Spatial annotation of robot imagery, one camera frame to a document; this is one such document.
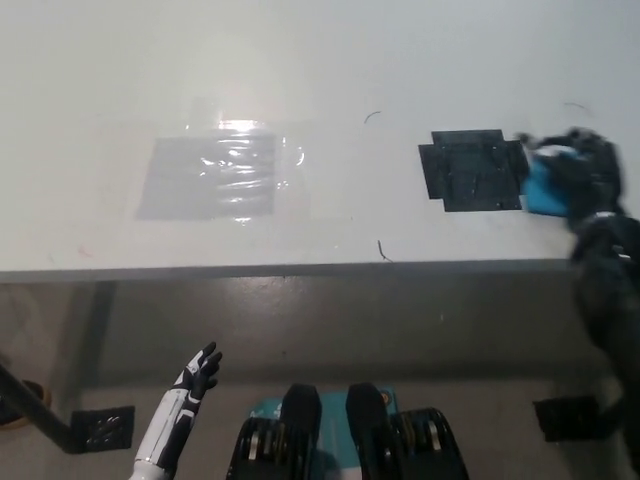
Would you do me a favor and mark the grey tape patch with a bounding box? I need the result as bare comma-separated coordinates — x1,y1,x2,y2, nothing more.
134,135,277,221

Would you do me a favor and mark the black teal robot body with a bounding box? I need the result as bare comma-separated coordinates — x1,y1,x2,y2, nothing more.
224,382,470,480

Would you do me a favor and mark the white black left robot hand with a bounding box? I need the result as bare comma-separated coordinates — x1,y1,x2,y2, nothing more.
133,341,224,465

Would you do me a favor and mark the grey table leg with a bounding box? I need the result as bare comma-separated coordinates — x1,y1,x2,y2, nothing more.
73,281,118,401

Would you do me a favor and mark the round dark stand foot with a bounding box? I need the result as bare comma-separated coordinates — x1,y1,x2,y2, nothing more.
0,380,54,431

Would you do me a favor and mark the clear plastic film sheet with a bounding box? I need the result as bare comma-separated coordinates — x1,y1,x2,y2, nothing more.
94,97,321,234

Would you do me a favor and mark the blue soft sponge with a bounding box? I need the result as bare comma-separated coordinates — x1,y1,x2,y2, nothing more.
519,149,572,218

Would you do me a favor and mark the black tape marked spot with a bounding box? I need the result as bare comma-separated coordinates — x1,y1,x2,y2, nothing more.
417,128,530,213

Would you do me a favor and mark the black metal stand bar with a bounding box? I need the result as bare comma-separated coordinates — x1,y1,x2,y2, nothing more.
0,362,84,455

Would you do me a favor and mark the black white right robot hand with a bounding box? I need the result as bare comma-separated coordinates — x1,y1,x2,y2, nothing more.
514,126,626,232

